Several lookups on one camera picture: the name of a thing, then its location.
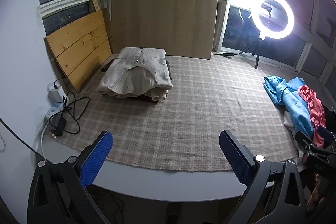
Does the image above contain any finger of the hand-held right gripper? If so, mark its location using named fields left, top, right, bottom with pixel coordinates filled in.
left=317, top=126, right=336, bottom=147
left=295, top=131, right=317, bottom=152

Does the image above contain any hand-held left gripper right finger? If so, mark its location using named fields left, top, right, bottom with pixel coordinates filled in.
left=219, top=130, right=307, bottom=224

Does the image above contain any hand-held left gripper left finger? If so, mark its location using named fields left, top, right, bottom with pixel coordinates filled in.
left=27, top=131, right=114, bottom=224

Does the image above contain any person's right hand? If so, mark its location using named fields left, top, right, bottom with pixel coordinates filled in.
left=307, top=175, right=336, bottom=210

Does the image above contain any black cloth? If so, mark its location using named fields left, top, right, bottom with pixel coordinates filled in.
left=323, top=106, right=336, bottom=130

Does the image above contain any pink garment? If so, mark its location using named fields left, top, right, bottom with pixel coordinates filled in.
left=297, top=85, right=327, bottom=148

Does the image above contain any plaid woven blanket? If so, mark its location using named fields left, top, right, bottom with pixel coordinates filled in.
left=43, top=53, right=300, bottom=174

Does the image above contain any beige folded buttoned garment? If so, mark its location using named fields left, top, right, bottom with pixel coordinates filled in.
left=97, top=47, right=174, bottom=102

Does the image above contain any black tripod stand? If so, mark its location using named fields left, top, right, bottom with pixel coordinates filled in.
left=238, top=38, right=263, bottom=69

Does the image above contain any pine plank board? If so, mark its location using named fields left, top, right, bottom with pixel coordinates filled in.
left=44, top=9, right=112, bottom=93

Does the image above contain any light wooden panel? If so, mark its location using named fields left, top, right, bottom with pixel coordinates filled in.
left=109, top=0, right=219, bottom=60

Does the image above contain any white cable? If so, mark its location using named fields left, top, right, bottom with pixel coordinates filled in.
left=39, top=122, right=50, bottom=161

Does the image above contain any black cable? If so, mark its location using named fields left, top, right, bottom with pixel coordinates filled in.
left=52, top=77, right=91, bottom=135

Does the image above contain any white wall plug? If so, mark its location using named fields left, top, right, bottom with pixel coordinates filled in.
left=47, top=83, right=63, bottom=102

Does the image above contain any black phone clip mount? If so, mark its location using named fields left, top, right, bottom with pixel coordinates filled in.
left=259, top=3, right=273, bottom=39

